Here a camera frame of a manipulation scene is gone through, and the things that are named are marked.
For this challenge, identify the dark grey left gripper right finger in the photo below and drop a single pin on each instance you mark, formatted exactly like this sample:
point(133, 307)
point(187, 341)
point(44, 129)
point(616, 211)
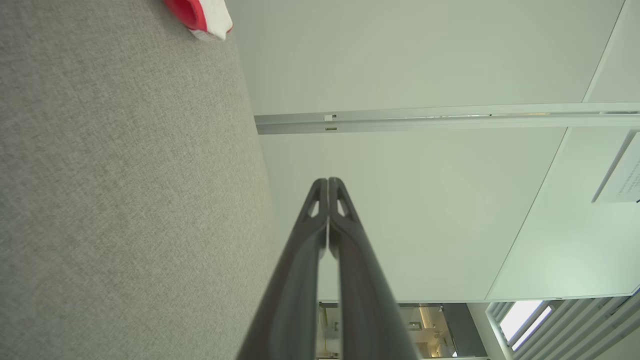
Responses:
point(370, 320)

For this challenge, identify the white window blind slats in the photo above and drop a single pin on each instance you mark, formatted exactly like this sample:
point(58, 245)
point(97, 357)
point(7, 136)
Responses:
point(575, 325)

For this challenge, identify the white paper wall sign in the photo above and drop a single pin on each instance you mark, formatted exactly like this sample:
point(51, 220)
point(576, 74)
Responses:
point(622, 180)

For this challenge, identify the grey fabric sofa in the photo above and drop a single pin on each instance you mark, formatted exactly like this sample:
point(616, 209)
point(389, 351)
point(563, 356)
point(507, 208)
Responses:
point(125, 190)

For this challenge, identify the grey partition post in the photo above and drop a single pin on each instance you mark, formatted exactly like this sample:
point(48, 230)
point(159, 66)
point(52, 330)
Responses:
point(450, 120)

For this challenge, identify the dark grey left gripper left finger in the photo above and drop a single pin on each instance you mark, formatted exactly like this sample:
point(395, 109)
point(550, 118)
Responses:
point(290, 310)

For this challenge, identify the red white basketball jersey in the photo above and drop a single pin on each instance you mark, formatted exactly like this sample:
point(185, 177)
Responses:
point(200, 12)

